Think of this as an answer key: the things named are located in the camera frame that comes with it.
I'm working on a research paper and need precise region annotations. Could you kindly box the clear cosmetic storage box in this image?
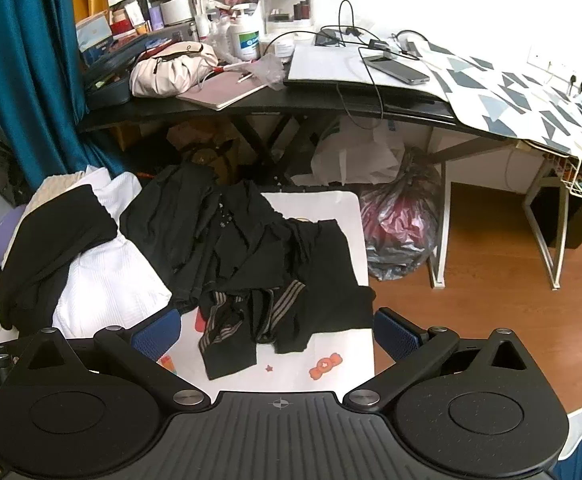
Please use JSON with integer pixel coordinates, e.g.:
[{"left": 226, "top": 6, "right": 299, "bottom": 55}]
[{"left": 262, "top": 0, "right": 318, "bottom": 37}]

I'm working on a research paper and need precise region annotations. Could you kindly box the clear plastic wrapper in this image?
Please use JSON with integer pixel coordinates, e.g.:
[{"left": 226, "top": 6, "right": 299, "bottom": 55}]
[{"left": 250, "top": 51, "right": 288, "bottom": 92}]

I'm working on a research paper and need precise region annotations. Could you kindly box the white pump lotion bottle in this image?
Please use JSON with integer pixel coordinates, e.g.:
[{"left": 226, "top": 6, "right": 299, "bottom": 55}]
[{"left": 227, "top": 3, "right": 263, "bottom": 64}]

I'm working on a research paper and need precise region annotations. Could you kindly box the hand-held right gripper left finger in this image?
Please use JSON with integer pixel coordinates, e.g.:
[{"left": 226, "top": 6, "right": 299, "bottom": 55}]
[{"left": 14, "top": 308, "right": 212, "bottom": 413}]

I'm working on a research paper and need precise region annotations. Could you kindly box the white plastic bag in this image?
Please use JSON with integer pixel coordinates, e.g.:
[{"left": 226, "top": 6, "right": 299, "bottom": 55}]
[{"left": 310, "top": 119, "right": 408, "bottom": 187}]

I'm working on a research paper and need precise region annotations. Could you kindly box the orange candy sticker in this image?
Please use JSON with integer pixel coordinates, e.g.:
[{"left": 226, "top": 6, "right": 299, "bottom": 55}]
[{"left": 308, "top": 352, "right": 345, "bottom": 381}]

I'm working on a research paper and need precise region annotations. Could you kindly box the grey smartphone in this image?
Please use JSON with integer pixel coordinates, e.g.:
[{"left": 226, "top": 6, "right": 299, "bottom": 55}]
[{"left": 362, "top": 54, "right": 432, "bottom": 86}]

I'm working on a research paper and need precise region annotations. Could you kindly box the white metal desk frame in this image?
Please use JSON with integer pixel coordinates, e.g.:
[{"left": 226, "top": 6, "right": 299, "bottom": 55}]
[{"left": 427, "top": 125, "right": 574, "bottom": 292}]

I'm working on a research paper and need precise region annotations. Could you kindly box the white wall socket panel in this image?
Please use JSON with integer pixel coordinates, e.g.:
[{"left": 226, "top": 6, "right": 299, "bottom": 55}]
[{"left": 527, "top": 44, "right": 582, "bottom": 87}]

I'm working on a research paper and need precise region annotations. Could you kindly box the pink notebook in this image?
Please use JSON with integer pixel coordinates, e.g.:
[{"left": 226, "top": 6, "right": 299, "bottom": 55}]
[{"left": 175, "top": 70, "right": 268, "bottom": 112}]

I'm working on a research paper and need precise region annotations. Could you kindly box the cream knit garment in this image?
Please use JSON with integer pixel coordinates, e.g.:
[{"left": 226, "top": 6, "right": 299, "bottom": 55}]
[{"left": 20, "top": 171, "right": 88, "bottom": 223}]

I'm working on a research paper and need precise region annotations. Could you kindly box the black jacket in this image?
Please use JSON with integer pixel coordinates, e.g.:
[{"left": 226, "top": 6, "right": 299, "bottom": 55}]
[{"left": 120, "top": 164, "right": 294, "bottom": 311}]

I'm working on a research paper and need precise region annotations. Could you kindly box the black desk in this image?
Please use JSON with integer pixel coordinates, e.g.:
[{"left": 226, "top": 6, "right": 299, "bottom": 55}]
[{"left": 78, "top": 72, "right": 522, "bottom": 186}]

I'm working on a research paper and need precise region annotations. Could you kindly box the brown bag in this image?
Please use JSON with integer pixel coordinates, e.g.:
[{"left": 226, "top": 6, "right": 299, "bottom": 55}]
[{"left": 165, "top": 119, "right": 238, "bottom": 182}]

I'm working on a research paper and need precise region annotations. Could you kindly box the white folding table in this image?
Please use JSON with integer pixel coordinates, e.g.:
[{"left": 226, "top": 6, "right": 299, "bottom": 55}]
[{"left": 158, "top": 189, "right": 378, "bottom": 395}]

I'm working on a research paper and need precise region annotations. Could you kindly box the blue box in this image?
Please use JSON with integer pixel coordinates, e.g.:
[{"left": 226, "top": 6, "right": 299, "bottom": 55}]
[{"left": 75, "top": 11, "right": 115, "bottom": 64}]

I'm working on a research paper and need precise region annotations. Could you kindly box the purple plastic basin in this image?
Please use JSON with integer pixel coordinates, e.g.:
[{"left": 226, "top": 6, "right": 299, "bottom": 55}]
[{"left": 0, "top": 205, "right": 28, "bottom": 267}]

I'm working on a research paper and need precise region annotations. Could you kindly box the black garment with striped trim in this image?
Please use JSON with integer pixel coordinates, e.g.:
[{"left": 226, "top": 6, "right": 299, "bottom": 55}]
[{"left": 198, "top": 219, "right": 377, "bottom": 382}]

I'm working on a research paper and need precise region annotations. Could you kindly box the grey plastic trash bag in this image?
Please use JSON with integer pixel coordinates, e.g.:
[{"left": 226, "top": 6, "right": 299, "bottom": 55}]
[{"left": 357, "top": 146, "right": 445, "bottom": 282}]

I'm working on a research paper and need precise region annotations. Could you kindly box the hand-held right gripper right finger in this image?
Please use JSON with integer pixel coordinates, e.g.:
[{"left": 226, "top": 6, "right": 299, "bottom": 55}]
[{"left": 343, "top": 307, "right": 544, "bottom": 413}]

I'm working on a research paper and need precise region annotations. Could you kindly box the black bin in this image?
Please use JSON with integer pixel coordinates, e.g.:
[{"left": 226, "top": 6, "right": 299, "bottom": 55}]
[{"left": 530, "top": 160, "right": 582, "bottom": 249}]

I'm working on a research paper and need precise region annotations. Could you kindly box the dark blue cosmetic case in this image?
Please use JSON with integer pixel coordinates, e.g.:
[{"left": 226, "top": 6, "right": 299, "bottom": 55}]
[{"left": 82, "top": 34, "right": 184, "bottom": 109}]

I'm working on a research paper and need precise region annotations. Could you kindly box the teal curtain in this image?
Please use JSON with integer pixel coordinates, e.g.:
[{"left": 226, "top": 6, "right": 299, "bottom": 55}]
[{"left": 0, "top": 0, "right": 129, "bottom": 196}]

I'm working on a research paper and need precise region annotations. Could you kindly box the black folded garment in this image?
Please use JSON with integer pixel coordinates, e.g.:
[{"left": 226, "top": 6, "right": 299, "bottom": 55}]
[{"left": 0, "top": 184, "right": 120, "bottom": 332}]

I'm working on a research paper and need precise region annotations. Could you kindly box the beige pink bag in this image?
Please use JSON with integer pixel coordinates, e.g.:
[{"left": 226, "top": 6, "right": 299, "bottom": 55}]
[{"left": 129, "top": 41, "right": 220, "bottom": 99}]

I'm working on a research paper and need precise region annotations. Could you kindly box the geometric patterned tablecloth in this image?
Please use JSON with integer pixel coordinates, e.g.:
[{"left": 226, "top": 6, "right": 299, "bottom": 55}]
[{"left": 405, "top": 39, "right": 582, "bottom": 177}]

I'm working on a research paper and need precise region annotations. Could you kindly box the black cable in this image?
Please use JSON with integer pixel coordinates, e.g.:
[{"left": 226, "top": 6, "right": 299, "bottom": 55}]
[{"left": 260, "top": 0, "right": 414, "bottom": 122}]

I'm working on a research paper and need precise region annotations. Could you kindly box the white laptop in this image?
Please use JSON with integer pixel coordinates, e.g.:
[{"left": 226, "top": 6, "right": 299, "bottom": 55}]
[{"left": 283, "top": 42, "right": 446, "bottom": 97}]

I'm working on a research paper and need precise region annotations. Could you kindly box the white textured garment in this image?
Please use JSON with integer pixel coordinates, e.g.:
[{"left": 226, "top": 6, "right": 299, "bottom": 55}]
[{"left": 52, "top": 166, "right": 173, "bottom": 339}]

